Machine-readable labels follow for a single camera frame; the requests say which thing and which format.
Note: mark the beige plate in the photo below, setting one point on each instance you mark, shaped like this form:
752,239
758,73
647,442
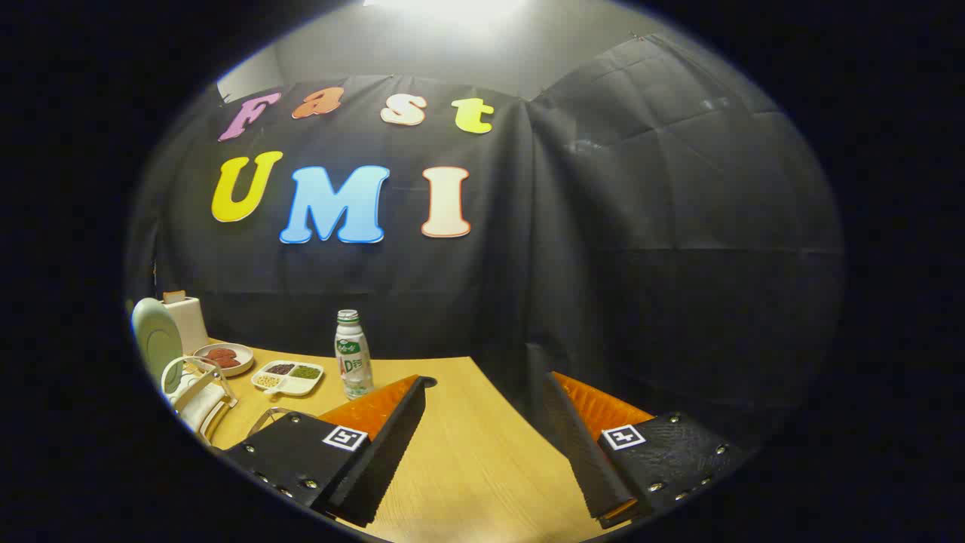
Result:
241,362

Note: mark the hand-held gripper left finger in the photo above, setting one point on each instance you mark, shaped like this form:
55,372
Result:
377,460

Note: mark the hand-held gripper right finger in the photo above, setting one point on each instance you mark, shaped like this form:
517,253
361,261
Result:
584,452

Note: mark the pale green plate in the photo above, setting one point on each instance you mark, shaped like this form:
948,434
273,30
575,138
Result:
157,339

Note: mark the white green drink bottle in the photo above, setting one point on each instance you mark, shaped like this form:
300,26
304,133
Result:
354,362

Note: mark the red meat piece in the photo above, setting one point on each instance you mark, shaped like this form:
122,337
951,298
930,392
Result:
228,363
219,353

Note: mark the white divided bean tray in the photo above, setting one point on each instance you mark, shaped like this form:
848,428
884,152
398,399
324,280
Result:
290,381

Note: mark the white toaster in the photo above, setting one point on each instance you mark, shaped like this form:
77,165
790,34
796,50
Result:
192,320

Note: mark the black backdrop cloth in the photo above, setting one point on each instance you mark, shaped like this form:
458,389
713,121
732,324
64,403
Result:
641,264

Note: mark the toast slice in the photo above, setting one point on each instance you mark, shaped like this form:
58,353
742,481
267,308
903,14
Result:
174,296

